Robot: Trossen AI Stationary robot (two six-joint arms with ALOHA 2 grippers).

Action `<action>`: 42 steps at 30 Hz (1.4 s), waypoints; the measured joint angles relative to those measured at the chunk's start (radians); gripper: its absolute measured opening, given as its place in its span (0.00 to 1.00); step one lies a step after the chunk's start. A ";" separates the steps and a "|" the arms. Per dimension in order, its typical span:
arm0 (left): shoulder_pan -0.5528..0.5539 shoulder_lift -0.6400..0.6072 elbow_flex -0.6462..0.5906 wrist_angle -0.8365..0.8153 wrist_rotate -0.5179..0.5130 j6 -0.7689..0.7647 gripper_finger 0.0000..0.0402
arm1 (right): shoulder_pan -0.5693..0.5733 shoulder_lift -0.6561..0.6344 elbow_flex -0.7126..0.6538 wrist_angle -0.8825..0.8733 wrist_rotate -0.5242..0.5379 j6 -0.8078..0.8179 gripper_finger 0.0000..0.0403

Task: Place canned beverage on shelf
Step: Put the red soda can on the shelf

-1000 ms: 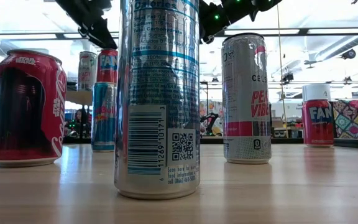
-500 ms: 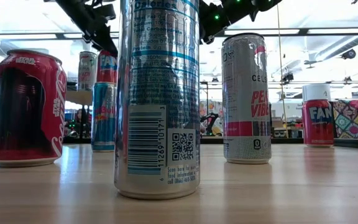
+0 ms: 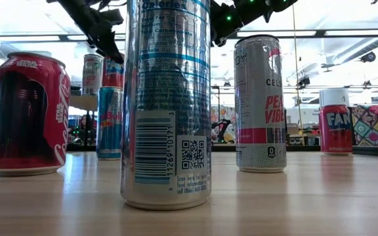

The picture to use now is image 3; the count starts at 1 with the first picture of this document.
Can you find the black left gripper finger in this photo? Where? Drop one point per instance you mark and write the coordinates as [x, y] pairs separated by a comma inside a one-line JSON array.
[[115, 55]]

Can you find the white slim energy drink can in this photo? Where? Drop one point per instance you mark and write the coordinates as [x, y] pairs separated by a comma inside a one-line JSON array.
[[92, 75]]

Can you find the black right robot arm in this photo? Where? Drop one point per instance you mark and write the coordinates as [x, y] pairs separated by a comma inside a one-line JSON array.
[[258, 8]]

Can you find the wooden shelf with black legs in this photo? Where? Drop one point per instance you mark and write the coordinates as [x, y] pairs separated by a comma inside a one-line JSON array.
[[84, 103]]

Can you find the black ceiling light track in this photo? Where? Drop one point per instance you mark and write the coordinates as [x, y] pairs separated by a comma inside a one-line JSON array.
[[64, 37]]

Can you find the silver Red Bull can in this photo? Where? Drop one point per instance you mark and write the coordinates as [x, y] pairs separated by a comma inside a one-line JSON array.
[[166, 98]]

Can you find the blue Red Bull can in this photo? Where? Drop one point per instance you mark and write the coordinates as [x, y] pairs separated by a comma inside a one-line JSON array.
[[108, 131]]

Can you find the Celsius Peach Vibe can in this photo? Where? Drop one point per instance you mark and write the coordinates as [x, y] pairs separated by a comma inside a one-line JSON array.
[[258, 98]]

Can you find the colourful cartoon poster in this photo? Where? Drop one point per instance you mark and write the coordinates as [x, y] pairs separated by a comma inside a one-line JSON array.
[[230, 113]]

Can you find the Star Wars Coca-Cola can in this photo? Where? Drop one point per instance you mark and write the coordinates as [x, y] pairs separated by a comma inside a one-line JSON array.
[[28, 114]]

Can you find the white cylindrical object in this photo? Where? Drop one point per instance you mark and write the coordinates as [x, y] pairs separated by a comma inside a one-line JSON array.
[[335, 96]]

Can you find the black hanging ceiling device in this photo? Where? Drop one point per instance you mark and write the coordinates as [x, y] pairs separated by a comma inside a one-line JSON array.
[[368, 57]]

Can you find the colourful patchwork panel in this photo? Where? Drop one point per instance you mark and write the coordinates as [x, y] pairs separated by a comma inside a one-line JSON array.
[[372, 126]]

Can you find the silver ventilation duct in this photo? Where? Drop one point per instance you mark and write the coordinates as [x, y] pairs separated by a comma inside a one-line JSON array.
[[372, 44]]

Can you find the black aluminium table frame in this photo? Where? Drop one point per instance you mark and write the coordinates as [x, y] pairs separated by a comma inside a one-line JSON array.
[[376, 150]]

